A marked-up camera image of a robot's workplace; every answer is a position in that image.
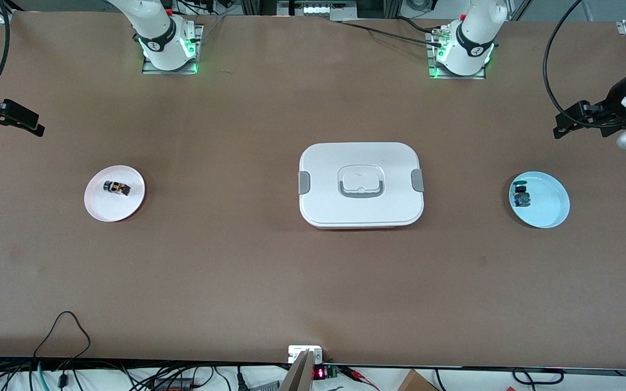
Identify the small black brown component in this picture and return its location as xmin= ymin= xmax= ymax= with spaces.
xmin=102 ymin=180 xmax=131 ymax=198

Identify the light blue round plate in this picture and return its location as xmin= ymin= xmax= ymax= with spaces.
xmin=509 ymin=171 xmax=571 ymax=229

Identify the pink round plate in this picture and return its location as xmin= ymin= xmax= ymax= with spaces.
xmin=84 ymin=165 xmax=146 ymax=223

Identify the white lunch box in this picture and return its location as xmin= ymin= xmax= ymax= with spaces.
xmin=298 ymin=142 xmax=425 ymax=230

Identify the white power strip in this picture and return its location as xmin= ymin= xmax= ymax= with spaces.
xmin=278 ymin=0 xmax=358 ymax=18

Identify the cardboard box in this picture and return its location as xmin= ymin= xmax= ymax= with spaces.
xmin=397 ymin=369 xmax=440 ymax=391

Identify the red probe clip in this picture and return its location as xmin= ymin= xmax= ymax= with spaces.
xmin=339 ymin=366 xmax=380 ymax=390

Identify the grey aluminium bar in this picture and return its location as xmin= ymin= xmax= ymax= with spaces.
xmin=279 ymin=350 xmax=315 ymax=391

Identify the blue switch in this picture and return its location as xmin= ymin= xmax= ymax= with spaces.
xmin=512 ymin=184 xmax=533 ymax=209

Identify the grey cable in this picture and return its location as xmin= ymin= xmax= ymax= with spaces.
xmin=199 ymin=14 xmax=229 ymax=43

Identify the white bracket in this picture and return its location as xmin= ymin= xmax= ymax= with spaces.
xmin=288 ymin=345 xmax=323 ymax=363

